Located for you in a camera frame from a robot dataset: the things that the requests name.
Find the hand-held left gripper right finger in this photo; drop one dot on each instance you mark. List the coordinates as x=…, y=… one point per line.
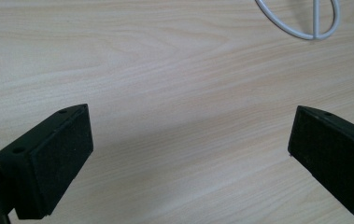
x=336, y=155

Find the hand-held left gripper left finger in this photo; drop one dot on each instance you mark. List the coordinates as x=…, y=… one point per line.
x=50, y=165

